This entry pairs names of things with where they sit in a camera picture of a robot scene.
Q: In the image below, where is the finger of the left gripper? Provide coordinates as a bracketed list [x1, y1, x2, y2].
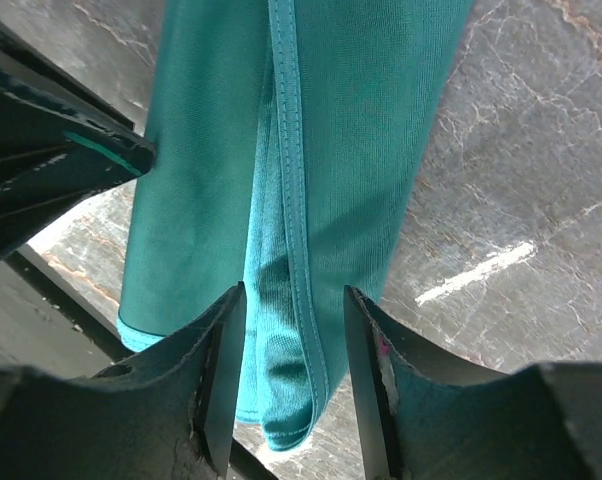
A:
[0, 9, 157, 274]

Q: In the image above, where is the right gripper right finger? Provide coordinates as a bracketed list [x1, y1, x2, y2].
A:
[343, 287, 602, 479]

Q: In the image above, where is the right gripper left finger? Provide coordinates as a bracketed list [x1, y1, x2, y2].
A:
[0, 284, 245, 479]

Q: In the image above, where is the teal satin napkin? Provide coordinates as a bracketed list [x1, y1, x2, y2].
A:
[117, 1, 471, 451]

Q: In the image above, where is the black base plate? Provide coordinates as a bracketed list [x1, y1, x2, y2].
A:
[0, 250, 271, 479]

